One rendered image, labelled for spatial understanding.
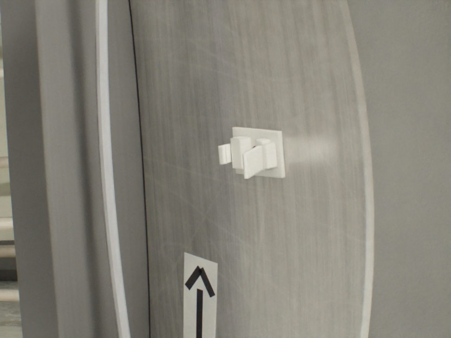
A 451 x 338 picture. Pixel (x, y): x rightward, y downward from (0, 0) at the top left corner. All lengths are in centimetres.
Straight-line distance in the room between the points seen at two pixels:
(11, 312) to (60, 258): 528
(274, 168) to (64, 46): 9
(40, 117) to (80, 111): 2
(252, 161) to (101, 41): 7
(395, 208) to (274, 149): 5
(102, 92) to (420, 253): 13
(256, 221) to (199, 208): 3
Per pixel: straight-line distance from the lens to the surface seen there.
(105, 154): 104
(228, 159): 103
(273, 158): 102
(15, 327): 615
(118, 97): 106
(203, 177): 105
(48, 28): 104
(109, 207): 104
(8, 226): 589
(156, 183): 107
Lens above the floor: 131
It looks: 10 degrees down
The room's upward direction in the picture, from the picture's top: 5 degrees counter-clockwise
